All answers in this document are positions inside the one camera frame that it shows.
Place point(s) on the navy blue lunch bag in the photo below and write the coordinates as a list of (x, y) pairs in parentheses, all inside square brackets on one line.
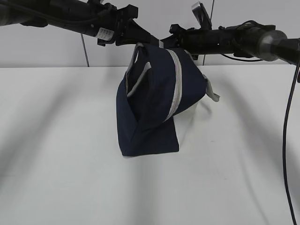
[(157, 98)]

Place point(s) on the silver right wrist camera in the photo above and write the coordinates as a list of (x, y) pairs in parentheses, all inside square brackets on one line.
[(201, 16)]

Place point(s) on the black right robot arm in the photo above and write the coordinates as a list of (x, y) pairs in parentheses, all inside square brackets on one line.
[(247, 40)]

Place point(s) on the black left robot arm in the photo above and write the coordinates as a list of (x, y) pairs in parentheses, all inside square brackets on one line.
[(94, 18)]

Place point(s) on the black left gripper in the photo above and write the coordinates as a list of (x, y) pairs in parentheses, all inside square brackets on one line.
[(118, 27)]

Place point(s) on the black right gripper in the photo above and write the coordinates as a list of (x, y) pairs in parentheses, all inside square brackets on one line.
[(178, 39)]

